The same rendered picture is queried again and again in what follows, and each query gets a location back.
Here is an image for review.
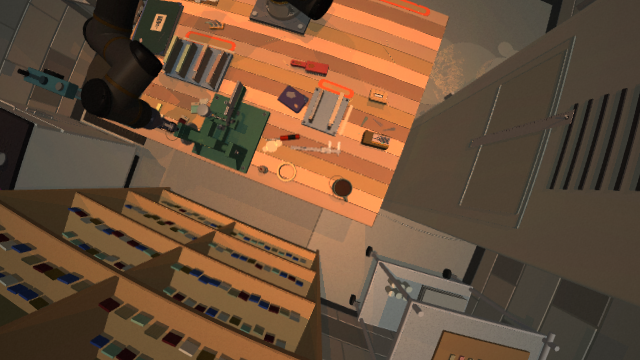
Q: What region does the brown mug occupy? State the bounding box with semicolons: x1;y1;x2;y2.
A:
331;176;354;202

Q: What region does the grey two-rail rest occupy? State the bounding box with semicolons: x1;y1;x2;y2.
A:
301;87;351;137

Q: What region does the dark green book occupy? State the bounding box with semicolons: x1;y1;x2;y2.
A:
131;0;185;57

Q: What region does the grey slotted rack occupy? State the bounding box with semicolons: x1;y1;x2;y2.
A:
163;36;235;92

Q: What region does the brown box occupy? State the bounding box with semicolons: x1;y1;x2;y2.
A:
360;129;392;151

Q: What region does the large grey louvred locker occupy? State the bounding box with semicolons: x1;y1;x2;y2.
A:
381;0;640;307

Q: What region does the wooden tile shelf unit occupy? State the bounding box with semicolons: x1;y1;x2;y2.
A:
0;186;324;360

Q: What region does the grey square base plate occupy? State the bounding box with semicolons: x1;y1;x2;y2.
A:
248;0;314;36

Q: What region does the red brush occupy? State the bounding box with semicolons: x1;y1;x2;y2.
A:
290;59;330;77

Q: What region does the grey cabinet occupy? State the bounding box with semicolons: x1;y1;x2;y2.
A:
0;106;142;192

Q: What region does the purple card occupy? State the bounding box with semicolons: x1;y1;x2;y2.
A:
277;85;310;114

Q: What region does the blue vise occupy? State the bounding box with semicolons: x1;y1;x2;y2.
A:
16;66;82;100

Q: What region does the green micrometer stand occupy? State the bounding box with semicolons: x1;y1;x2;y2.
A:
177;92;272;175

